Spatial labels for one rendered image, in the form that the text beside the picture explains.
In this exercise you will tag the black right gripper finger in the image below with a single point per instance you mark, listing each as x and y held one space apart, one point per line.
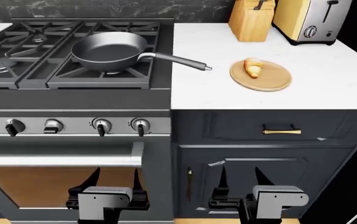
262 179
223 178

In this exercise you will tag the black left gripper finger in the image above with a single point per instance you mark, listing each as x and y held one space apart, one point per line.
90 180
137 182

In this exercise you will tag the black and silver stove knob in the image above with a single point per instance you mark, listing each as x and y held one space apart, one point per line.
13 127
101 127
53 126
140 126

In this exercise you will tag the grey gas stove range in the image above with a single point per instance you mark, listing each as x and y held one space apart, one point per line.
72 100

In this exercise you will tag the black wide stove grate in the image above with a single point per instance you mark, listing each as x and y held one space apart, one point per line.
10 50
140 77

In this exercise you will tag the golden brown croissant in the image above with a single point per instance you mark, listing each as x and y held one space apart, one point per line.
253 68

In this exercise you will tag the black narrow stove grate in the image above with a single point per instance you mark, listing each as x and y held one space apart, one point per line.
52 58

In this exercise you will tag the dark grey frying pan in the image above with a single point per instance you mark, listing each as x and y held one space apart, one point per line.
109 50

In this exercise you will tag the grey oven door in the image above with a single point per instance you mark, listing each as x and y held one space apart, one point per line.
153 177

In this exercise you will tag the dark blue cabinet door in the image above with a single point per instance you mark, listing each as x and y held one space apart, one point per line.
290 170

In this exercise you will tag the dark blue drawer front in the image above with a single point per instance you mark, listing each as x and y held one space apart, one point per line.
321 126

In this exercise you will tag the round wooden plate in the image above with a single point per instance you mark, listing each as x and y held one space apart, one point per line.
268 79

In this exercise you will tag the silver gas burner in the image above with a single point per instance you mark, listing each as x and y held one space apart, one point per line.
0 67
37 37
113 72

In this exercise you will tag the wooden knife block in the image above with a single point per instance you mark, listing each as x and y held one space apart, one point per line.
250 22

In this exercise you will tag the silver and yellow toaster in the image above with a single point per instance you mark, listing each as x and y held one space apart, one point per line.
309 21

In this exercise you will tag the silver right gripper camera box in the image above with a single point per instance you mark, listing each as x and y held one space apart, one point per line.
274 198

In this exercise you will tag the silver gripper camera box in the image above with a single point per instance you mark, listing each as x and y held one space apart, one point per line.
103 200
274 198

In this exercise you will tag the silver left gripper camera box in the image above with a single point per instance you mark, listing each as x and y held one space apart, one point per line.
103 200

